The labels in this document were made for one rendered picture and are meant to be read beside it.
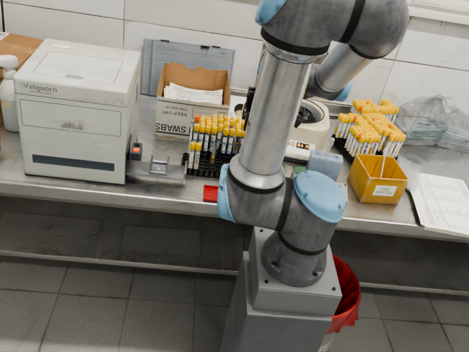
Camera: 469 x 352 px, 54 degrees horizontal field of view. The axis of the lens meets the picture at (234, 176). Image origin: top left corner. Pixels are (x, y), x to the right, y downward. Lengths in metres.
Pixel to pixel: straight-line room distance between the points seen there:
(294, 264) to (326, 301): 0.12
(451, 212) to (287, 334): 0.72
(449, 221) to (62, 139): 1.16
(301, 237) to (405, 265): 1.39
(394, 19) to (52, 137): 0.91
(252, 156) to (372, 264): 1.45
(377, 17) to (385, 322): 1.86
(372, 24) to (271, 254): 0.54
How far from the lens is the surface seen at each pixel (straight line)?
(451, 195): 1.70
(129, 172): 1.35
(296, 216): 0.94
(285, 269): 1.04
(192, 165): 1.43
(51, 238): 2.10
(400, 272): 2.28
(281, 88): 0.79
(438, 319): 2.58
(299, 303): 1.09
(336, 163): 1.48
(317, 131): 1.58
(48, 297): 2.23
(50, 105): 1.27
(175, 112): 1.55
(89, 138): 1.30
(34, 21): 1.91
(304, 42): 0.74
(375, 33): 0.76
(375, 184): 1.47
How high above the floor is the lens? 1.72
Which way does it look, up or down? 35 degrees down
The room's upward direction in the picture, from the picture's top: 11 degrees clockwise
